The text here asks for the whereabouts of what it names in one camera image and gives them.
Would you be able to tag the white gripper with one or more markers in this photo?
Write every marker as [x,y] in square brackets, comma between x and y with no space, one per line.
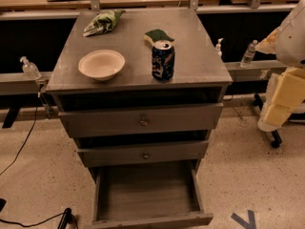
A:
[293,45]

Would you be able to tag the blue pepsi can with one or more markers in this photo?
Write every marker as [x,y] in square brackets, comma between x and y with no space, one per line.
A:
[163,56]

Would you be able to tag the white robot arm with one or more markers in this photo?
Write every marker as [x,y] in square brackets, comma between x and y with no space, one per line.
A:
[287,42]

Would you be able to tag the grey middle drawer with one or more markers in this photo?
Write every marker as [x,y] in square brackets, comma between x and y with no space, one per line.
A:
[146,153]

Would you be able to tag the grey drawer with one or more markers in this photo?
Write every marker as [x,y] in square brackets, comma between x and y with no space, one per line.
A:
[146,153]
[131,121]
[161,195]

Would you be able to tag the grey drawer cabinet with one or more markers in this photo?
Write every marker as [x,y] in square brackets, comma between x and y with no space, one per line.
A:
[199,77]

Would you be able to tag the grey bottom drawer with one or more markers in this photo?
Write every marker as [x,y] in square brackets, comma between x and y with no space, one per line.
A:
[161,195]

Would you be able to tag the grey top drawer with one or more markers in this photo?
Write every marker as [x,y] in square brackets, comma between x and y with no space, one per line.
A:
[131,121]

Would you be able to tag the black wheeled table leg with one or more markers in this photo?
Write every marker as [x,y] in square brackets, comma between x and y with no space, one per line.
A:
[295,118]

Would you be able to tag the clear water bottle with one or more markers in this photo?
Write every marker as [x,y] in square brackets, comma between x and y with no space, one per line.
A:
[248,55]

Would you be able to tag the small white pump bottle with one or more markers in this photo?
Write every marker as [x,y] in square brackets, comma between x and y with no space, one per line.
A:
[218,47]

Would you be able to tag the green yellow sponge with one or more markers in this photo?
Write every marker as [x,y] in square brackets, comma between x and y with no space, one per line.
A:
[157,35]

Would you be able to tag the white paper bowl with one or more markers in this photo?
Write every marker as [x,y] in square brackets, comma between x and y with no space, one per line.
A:
[101,65]

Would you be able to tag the green chip bag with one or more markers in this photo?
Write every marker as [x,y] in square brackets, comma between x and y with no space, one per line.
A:
[103,23]

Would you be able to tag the black stand on floor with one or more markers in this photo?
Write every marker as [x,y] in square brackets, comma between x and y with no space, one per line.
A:
[66,218]

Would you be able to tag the left hand sanitizer bottle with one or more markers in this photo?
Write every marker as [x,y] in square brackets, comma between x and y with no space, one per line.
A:
[30,69]

